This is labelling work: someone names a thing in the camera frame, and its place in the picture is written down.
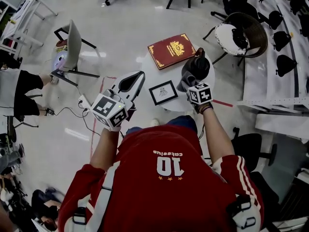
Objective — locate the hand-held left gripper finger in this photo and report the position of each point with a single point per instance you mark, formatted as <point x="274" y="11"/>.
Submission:
<point x="138" y="88"/>
<point x="115" y="87"/>

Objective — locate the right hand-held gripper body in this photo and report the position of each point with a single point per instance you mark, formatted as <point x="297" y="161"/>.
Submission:
<point x="200" y="93"/>

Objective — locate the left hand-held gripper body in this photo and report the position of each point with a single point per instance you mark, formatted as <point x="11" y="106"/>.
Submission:
<point x="106" y="107"/>

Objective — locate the grey cloth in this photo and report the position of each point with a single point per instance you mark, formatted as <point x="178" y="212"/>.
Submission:
<point x="186" y="82"/>

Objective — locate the black vase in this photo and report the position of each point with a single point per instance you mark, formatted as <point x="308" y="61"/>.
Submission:
<point x="198" y="66"/>

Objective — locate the person's left forearm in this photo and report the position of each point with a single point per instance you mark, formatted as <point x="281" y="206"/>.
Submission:
<point x="105" y="151"/>

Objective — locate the person's right forearm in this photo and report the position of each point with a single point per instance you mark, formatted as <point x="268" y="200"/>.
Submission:
<point x="218" y="136"/>

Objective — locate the person's right hand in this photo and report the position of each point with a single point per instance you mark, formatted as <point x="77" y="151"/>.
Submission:
<point x="198" y="106"/>

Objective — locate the round white side table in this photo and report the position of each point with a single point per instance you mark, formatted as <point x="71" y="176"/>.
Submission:
<point x="182" y="100"/>

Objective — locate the white power strip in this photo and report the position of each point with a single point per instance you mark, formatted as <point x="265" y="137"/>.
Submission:
<point x="85" y="101"/>

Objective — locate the white wristband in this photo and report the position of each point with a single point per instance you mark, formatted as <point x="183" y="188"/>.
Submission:
<point x="113" y="128"/>

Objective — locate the person's blue shorts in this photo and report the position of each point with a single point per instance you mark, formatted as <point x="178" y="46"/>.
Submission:
<point x="181" y="122"/>

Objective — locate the person's white left shoe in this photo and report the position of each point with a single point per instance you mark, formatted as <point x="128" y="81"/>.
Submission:
<point x="154" y="122"/>

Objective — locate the red book with gold ornament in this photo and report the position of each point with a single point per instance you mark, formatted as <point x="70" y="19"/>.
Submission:
<point x="171" y="51"/>

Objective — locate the black power adapter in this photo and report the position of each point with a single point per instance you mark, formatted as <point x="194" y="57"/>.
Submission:
<point x="50" y="111"/>

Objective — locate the white seat cushion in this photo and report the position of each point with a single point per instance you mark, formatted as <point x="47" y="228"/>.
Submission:
<point x="224" y="37"/>

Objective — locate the white shelving rack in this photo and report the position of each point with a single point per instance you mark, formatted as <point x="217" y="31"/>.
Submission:
<point x="260" y="81"/>

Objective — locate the white purple floor device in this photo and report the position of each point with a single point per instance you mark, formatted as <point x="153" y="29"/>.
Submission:
<point x="59" y="60"/>

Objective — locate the red gold small box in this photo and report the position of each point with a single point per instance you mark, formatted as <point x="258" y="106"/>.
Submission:
<point x="61" y="45"/>

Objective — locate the dark wicker chair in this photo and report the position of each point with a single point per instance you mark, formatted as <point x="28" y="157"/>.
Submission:
<point x="259" y="36"/>

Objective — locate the white body harness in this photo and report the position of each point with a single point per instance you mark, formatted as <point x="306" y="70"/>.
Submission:
<point x="105" y="194"/>

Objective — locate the white board panel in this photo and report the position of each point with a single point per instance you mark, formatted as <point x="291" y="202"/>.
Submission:
<point x="282" y="126"/>

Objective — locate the row of black bags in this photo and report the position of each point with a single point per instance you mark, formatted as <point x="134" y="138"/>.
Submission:
<point x="285" y="65"/>

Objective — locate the person's red shirt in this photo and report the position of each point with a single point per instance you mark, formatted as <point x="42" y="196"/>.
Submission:
<point x="157" y="197"/>

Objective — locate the white desk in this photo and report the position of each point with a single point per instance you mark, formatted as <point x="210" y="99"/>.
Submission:
<point x="21" y="16"/>

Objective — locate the black picture frame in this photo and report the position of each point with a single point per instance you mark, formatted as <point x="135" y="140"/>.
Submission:
<point x="163" y="92"/>

